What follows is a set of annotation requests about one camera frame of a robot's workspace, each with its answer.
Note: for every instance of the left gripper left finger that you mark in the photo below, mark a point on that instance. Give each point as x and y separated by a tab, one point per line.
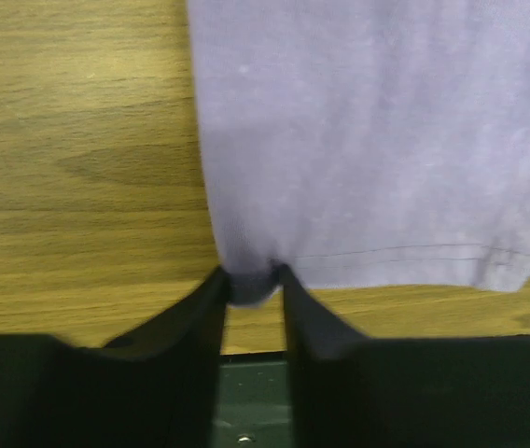
154	385

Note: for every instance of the purple t shirt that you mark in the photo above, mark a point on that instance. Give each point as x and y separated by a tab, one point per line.
365	143

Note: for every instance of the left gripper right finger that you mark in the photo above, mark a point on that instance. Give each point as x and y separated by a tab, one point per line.
330	400

